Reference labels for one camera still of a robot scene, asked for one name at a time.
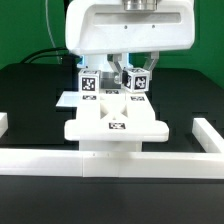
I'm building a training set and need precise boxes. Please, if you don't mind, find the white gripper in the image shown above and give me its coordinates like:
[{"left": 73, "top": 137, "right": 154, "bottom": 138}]
[{"left": 65, "top": 0, "right": 195, "bottom": 84}]

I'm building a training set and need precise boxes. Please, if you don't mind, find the white chair back frame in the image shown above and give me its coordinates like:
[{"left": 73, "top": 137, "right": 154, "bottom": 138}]
[{"left": 64, "top": 90, "right": 169, "bottom": 142}]

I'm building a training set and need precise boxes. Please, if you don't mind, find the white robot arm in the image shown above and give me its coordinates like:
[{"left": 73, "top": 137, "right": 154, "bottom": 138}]
[{"left": 65, "top": 0, "right": 195, "bottom": 72}]

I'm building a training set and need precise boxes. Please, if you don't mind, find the white sheet with markers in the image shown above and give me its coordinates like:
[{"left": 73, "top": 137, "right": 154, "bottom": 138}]
[{"left": 56, "top": 91, "right": 80, "bottom": 108}]

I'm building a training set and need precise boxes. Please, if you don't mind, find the white U-shaped obstacle fence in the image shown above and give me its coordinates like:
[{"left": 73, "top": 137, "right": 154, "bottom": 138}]
[{"left": 0, "top": 118, "right": 224, "bottom": 179}]

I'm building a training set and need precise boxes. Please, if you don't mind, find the white block left edge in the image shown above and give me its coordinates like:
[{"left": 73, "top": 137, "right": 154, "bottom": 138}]
[{"left": 0, "top": 112, "right": 8, "bottom": 138}]

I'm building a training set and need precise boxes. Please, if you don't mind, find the thin grey cable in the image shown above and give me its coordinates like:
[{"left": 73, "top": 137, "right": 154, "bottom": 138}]
[{"left": 45, "top": 0, "right": 63, "bottom": 65}]

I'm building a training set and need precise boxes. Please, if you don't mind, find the black cable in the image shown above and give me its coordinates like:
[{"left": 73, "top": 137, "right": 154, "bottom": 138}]
[{"left": 19, "top": 47, "right": 69, "bottom": 64}]

